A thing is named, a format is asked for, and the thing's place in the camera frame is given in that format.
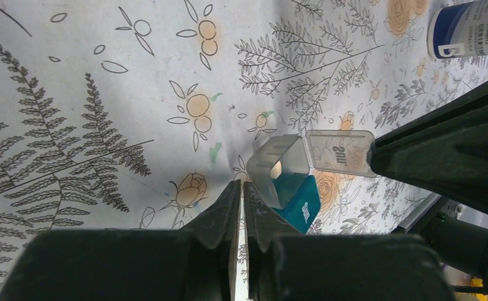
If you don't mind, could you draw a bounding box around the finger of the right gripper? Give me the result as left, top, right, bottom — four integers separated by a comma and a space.
368, 81, 488, 214

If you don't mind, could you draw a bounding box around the white cap pill bottle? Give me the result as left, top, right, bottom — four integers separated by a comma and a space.
427, 0, 488, 59

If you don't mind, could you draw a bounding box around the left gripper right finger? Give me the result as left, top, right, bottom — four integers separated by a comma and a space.
243, 182, 454, 300

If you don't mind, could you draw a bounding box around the floral table mat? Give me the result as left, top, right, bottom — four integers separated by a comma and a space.
0, 1, 488, 290

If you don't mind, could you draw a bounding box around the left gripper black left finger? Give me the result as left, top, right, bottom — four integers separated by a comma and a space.
0, 181, 241, 300

